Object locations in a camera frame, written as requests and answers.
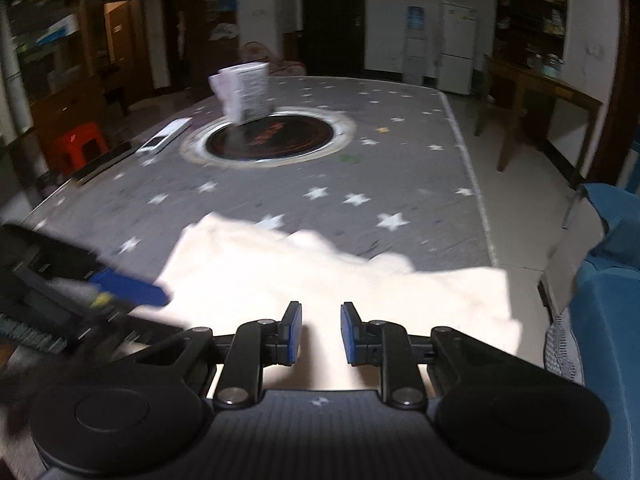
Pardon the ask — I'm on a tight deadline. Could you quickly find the red plastic stool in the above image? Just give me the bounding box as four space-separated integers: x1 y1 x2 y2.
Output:
50 122 108 176

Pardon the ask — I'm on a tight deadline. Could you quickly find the white remote control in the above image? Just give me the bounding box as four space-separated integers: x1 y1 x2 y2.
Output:
137 117 192 156

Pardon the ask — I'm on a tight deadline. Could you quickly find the shelf cabinet with boxes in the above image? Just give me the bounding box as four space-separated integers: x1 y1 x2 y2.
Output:
1 0 84 134

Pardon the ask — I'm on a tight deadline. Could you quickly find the black flat tablet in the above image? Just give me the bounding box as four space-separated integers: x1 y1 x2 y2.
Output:
70 141 139 185

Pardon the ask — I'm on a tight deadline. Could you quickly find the white paper-wrapped package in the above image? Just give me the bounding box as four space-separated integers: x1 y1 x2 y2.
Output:
208 62 270 126

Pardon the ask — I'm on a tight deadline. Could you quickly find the round induction cooktop inset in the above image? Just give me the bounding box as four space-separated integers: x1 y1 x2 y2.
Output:
180 106 357 169

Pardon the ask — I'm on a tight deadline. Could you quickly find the water dispenser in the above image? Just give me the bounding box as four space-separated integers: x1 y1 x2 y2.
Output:
402 6 427 86

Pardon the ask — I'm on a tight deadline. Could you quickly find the grey star-pattern table cover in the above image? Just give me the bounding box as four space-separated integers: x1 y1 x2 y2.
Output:
25 77 497 278

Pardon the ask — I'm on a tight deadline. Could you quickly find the cream white garment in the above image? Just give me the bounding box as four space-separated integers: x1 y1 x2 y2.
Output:
134 214 522 390

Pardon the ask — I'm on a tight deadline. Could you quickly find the white refrigerator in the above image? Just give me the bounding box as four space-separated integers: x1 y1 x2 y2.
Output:
437 2 477 96

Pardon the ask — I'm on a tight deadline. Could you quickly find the wooden side table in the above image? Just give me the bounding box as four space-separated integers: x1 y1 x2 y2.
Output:
474 55 602 188

